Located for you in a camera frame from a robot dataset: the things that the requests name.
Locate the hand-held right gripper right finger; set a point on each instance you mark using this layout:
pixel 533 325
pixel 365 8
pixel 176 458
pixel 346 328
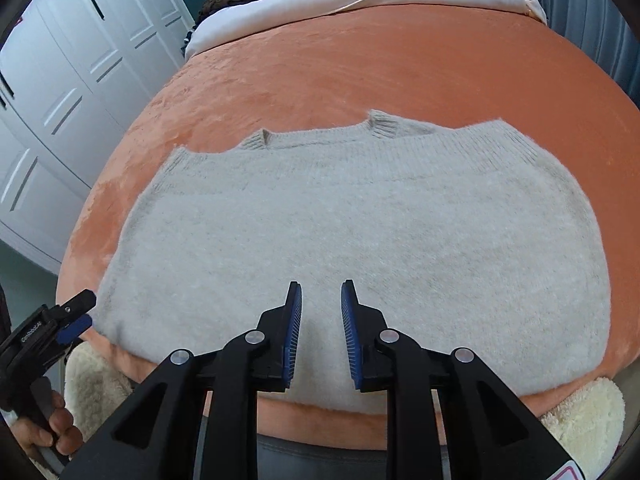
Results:
pixel 349 340

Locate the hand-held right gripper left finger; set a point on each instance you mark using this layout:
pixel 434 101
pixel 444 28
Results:
pixel 294 340

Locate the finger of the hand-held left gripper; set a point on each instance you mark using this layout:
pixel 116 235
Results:
pixel 77 327
pixel 80 302

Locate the grey sweater with black hearts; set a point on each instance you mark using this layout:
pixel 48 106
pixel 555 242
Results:
pixel 350 220

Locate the person's left hand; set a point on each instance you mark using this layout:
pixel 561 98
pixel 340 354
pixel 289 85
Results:
pixel 55 435

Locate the white wardrobe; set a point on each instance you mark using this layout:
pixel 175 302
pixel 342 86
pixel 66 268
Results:
pixel 75 85

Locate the cream fluffy rug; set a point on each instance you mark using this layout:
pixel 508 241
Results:
pixel 585 425

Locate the orange fleece blanket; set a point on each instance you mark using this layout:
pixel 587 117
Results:
pixel 350 60

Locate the grey pleated curtain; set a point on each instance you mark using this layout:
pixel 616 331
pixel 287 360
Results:
pixel 590 25

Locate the grey bed frame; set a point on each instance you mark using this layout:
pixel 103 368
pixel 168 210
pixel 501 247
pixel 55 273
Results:
pixel 320 460

